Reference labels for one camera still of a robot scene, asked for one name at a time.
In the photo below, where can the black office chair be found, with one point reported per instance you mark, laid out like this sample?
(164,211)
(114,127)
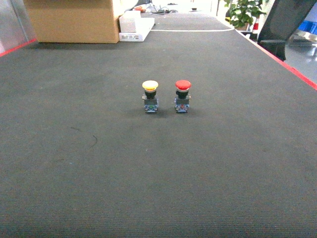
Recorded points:
(283,19)

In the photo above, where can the green potted plant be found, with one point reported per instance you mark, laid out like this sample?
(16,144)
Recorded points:
(243,12)

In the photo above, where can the small white box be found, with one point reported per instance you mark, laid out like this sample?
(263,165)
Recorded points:
(129,21)

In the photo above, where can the red mushroom push button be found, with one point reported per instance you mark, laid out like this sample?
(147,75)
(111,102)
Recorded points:
(182,97)

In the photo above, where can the flat white box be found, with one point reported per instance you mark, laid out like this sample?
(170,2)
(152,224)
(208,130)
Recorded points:
(144,26)

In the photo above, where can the large open cardboard box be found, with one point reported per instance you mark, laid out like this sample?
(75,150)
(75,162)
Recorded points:
(75,21)

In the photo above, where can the yellow mushroom push button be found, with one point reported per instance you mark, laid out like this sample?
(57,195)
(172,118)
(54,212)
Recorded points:
(150,99)

